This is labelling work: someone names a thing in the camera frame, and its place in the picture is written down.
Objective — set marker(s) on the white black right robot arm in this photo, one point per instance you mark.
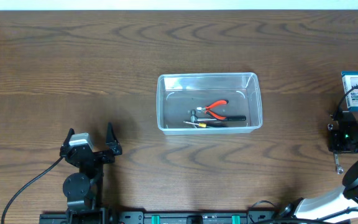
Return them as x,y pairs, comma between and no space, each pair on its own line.
340,204

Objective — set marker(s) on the black yellow screwdriver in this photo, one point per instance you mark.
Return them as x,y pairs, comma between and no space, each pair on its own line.
206,125

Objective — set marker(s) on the clear plastic storage container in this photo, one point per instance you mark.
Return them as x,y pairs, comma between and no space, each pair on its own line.
178,94

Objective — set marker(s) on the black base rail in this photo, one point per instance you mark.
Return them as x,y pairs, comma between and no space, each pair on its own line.
138,217

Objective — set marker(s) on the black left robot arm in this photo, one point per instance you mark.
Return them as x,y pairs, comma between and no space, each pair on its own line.
84,188

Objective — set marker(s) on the red handled pliers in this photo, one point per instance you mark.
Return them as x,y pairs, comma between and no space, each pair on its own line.
209,109

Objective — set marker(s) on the blue white screwdriver box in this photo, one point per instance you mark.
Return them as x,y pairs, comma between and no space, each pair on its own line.
350,80

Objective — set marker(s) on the small hammer black handle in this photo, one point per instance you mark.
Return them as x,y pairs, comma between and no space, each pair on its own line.
196,119

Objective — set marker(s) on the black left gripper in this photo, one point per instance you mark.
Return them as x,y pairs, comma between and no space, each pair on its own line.
96,154

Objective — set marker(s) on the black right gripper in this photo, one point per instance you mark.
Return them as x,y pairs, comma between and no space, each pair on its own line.
338,140

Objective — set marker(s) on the silver combination wrench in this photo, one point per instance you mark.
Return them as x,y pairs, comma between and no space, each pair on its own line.
339,169

